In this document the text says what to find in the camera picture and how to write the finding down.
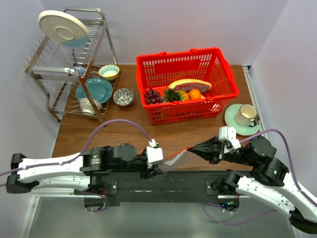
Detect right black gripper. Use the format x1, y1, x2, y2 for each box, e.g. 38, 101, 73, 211
185, 133, 255, 165

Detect clear zip top bag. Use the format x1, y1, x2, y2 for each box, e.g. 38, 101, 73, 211
158, 147, 195, 173

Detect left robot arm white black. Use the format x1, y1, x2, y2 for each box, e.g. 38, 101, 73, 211
5, 143, 165, 195

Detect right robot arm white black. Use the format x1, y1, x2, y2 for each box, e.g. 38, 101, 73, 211
188, 135, 317, 235

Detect mint green saucer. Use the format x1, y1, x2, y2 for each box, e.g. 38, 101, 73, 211
224, 104, 261, 136

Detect cream enamel mug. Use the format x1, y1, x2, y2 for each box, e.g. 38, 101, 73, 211
235, 104, 261, 127

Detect orange fruit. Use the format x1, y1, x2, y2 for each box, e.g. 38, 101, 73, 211
188, 89, 202, 100

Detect small toy pineapple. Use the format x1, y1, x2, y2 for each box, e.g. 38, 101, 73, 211
163, 88, 190, 103

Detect purple grape bunch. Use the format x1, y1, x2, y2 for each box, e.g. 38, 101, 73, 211
144, 88, 163, 105

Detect black white patterned bowl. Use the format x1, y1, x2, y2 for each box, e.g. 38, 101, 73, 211
113, 88, 134, 107

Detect red plastic shopping basket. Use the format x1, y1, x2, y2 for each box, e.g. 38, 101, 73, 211
136, 48, 239, 124

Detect patterned bowl in rack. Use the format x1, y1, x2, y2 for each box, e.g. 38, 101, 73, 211
79, 98, 102, 116

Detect teal scalloped plate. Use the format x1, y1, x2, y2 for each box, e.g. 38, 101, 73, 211
85, 77, 112, 104

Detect yellow rimmed teal bowl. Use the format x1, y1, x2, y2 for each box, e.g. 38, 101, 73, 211
98, 65, 120, 81

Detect metal dish rack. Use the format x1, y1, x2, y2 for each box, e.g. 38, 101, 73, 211
25, 7, 117, 122

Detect blue patterned dish in rack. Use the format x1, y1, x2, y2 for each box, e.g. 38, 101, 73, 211
73, 63, 88, 78

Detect large white blue plate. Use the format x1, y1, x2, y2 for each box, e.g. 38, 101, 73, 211
38, 10, 90, 49

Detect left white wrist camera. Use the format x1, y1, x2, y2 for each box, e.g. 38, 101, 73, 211
146, 139, 165, 165

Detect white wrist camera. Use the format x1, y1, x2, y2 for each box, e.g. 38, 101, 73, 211
218, 126, 241, 150
146, 139, 165, 165

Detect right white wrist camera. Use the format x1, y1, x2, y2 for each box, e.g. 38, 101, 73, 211
218, 126, 241, 150

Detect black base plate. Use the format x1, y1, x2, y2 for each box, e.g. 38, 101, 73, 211
75, 171, 241, 210

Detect aluminium frame rail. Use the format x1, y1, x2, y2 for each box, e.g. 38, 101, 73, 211
242, 65, 304, 238

